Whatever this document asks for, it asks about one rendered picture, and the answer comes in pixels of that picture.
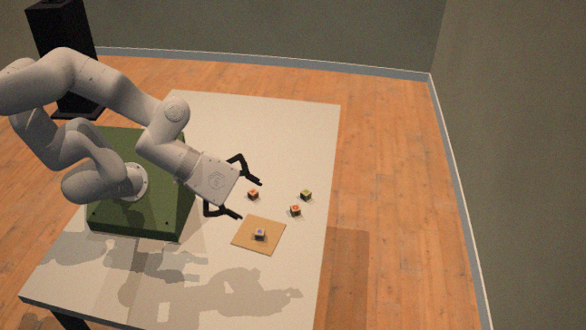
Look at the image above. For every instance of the tan flat mat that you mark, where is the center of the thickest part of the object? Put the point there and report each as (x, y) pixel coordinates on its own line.
(244, 238)

